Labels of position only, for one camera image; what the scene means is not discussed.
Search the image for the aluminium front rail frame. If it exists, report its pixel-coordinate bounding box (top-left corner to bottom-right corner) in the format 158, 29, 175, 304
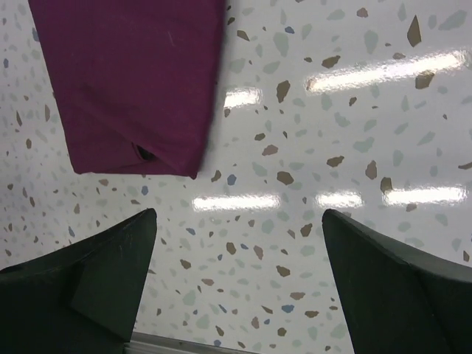
123, 332, 240, 354

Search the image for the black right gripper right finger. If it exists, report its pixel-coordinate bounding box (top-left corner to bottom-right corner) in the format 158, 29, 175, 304
322, 209, 471, 353

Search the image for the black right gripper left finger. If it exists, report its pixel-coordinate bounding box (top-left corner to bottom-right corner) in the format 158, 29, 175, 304
1, 209, 157, 353

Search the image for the purple surgical cloth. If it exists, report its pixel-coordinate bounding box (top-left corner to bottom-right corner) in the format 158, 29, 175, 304
29, 0, 226, 178

